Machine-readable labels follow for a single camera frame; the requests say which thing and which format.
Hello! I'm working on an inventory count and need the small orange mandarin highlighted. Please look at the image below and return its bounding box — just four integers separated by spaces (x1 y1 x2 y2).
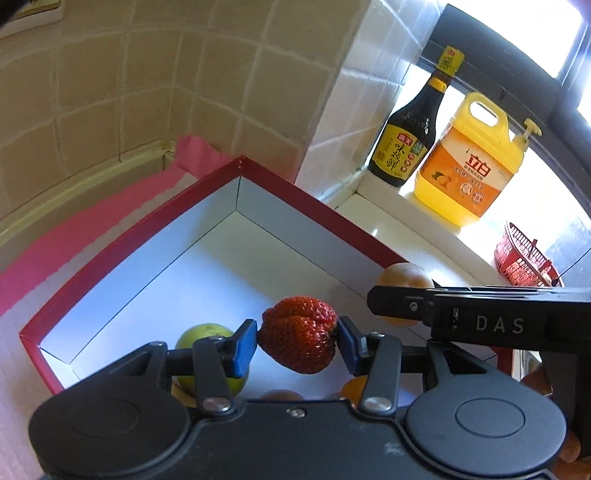
339 376 368 408

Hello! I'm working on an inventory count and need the red strawberry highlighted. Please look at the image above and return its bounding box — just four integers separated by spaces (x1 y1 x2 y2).
257 296 338 375

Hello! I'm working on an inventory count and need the person's right hand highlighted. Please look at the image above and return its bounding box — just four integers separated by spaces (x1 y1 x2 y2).
520 364 590 479

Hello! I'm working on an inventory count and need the large orange front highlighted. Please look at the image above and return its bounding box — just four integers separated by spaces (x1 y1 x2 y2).
376 261 435 328

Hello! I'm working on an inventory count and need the green apple left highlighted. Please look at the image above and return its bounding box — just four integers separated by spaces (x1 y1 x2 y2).
175 323 233 397

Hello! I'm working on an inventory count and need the red plastic basket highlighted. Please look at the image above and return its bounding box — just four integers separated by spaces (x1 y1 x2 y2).
494 222 564 287

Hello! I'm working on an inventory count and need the brown onion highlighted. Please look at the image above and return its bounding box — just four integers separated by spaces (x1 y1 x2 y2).
260 389 304 402

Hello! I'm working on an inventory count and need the red gift box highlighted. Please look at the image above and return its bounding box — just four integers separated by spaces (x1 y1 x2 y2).
19 155 515 401

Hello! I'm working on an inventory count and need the yellow detergent jug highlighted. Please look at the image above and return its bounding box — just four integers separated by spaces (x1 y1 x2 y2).
414 92 542 228

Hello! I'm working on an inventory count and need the dark soy sauce bottle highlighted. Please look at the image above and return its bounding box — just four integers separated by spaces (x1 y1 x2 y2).
368 46 465 187

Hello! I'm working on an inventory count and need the black window frame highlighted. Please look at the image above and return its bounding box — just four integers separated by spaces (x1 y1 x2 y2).
419 5 590 211

